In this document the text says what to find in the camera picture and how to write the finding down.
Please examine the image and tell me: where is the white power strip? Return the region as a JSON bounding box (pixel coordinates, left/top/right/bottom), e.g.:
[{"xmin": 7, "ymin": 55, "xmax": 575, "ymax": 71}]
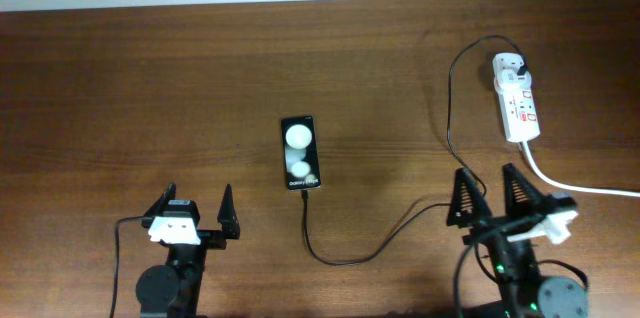
[{"xmin": 492, "ymin": 53, "xmax": 540, "ymax": 143}]

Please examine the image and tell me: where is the black smartphone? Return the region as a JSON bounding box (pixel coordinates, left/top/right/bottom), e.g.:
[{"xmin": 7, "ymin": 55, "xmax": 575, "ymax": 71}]
[{"xmin": 280, "ymin": 115, "xmax": 322, "ymax": 191}]

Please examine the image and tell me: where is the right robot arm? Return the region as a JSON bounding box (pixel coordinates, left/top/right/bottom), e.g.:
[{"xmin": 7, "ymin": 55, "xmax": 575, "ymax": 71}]
[{"xmin": 446, "ymin": 164, "xmax": 589, "ymax": 318}]

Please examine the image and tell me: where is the black usb plug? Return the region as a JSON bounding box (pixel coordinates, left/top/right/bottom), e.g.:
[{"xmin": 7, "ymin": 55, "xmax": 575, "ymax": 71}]
[{"xmin": 517, "ymin": 63, "xmax": 528, "ymax": 77}]

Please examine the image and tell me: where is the white power strip cord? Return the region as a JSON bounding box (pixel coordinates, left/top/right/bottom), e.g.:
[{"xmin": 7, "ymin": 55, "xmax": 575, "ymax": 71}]
[{"xmin": 518, "ymin": 140, "xmax": 640, "ymax": 199}]

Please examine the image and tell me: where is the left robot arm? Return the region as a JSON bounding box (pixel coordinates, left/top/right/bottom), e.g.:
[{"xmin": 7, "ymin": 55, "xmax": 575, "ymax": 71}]
[{"xmin": 136, "ymin": 183, "xmax": 241, "ymax": 318}]

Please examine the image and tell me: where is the black charger cable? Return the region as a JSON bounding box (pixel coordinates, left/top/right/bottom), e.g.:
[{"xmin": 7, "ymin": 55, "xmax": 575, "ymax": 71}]
[{"xmin": 301, "ymin": 34, "xmax": 526, "ymax": 267}]

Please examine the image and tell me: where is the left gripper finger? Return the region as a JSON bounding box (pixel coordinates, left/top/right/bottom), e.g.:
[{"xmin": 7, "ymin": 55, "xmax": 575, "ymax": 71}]
[
  {"xmin": 141, "ymin": 182, "xmax": 176, "ymax": 228},
  {"xmin": 217, "ymin": 184, "xmax": 240, "ymax": 239}
]

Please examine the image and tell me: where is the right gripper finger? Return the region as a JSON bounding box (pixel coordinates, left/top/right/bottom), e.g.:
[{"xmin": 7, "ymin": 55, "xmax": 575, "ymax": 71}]
[
  {"xmin": 446, "ymin": 168, "xmax": 492, "ymax": 228},
  {"xmin": 502, "ymin": 163, "xmax": 545, "ymax": 218}
]

